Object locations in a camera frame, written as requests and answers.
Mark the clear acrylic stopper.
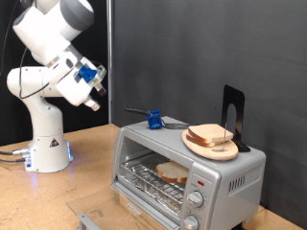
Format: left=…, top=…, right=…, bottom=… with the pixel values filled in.
left=220, top=123, right=229, bottom=152

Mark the base cable with metal connector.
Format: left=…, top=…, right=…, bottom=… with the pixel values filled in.
left=0, top=149, right=32, bottom=157

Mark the wooden stand under oven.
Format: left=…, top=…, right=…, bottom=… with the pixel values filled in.
left=118, top=193, right=167, bottom=230

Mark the silver toaster oven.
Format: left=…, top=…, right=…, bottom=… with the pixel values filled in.
left=111, top=116, right=267, bottom=230

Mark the metal pole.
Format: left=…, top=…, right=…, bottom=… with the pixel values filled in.
left=106, top=0, right=114, bottom=125

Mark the black metal bookend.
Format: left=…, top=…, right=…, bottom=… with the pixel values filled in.
left=221, top=84, right=251, bottom=153

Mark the foil-lined crumb tray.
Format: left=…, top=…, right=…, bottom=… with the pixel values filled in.
left=123, top=173, right=183, bottom=215

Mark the round wooden plate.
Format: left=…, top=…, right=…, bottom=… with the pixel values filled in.
left=181, top=128, right=240, bottom=162

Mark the white bread slice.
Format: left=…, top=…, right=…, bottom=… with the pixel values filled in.
left=185, top=133, right=222, bottom=149
left=187, top=123, right=234, bottom=145
left=154, top=160, right=190, bottom=184

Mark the black base cable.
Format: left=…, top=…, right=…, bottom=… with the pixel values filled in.
left=0, top=157, right=27, bottom=164

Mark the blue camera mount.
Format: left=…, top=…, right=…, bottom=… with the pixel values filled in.
left=78, top=65, right=99, bottom=83

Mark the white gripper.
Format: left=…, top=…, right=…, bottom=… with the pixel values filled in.
left=56, top=57, right=107, bottom=112

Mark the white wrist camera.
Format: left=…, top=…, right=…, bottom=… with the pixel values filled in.
left=95, top=64, right=107, bottom=82

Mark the wire oven rack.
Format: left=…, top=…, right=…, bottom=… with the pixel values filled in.
left=119, top=151, right=190, bottom=205

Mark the silver oven knob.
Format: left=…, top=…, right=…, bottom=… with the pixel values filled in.
left=181, top=214, right=201, bottom=230
left=186, top=191, right=205, bottom=209

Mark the slotted metal spatula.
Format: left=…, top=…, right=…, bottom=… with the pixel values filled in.
left=124, top=106, right=191, bottom=130

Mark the blue spatula grip block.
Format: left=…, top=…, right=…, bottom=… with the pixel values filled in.
left=146, top=109, right=164, bottom=130

